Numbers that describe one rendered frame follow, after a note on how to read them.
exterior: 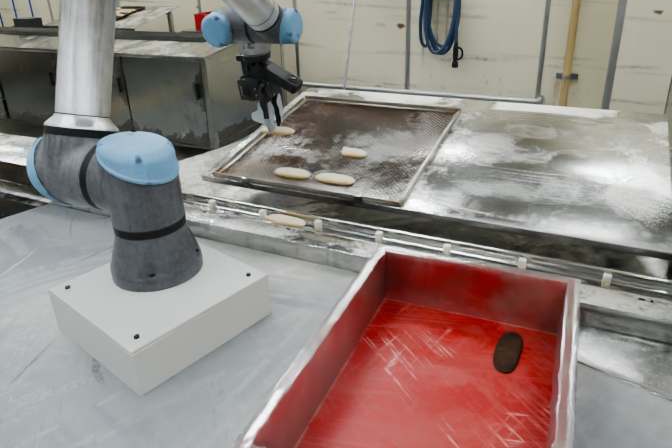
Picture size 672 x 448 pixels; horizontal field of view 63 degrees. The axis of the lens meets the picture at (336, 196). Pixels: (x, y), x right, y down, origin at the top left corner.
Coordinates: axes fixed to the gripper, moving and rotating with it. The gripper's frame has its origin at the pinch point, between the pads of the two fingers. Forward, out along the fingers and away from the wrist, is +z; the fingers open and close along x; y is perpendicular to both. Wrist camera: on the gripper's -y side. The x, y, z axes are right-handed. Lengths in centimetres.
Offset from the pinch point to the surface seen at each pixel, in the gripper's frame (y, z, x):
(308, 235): -25.0, 5.4, 37.2
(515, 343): -68, 6, 55
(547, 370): -72, 6, 58
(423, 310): -52, 8, 50
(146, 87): 211, 69, -180
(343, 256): -34, 6, 41
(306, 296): -31, 7, 52
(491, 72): -13, 106, -328
